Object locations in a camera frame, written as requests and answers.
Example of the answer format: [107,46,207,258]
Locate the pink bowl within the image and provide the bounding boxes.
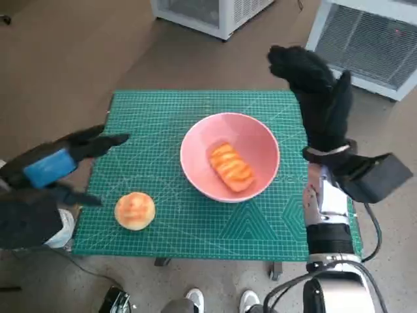
[180,112,281,203]

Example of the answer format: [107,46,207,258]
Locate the person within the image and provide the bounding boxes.
[44,208,76,248]

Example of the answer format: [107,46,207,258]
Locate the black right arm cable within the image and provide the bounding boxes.
[263,272,313,313]

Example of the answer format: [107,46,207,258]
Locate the black shiny device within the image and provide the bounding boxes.
[99,286,131,313]

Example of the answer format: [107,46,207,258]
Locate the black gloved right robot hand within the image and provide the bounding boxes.
[266,45,354,154]

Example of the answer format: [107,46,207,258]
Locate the small white mesh cabinet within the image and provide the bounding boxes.
[150,0,274,42]

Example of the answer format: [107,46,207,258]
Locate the long striped toy bread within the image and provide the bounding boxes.
[208,142,255,193]

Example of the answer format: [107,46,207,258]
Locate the large white mesh cabinet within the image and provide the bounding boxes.
[305,0,417,102]

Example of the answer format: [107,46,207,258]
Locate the person's white shoe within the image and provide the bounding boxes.
[185,288,205,313]
[240,290,261,313]

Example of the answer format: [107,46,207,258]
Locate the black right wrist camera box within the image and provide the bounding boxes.
[338,152,414,203]

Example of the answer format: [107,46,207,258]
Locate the green cutting mat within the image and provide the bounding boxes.
[70,90,362,262]

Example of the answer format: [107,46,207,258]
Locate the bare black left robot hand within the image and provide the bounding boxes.
[0,125,130,208]

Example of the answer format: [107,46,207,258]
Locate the round toy bread bun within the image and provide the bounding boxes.
[113,192,156,231]

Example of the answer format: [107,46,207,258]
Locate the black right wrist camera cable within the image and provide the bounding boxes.
[361,201,382,261]

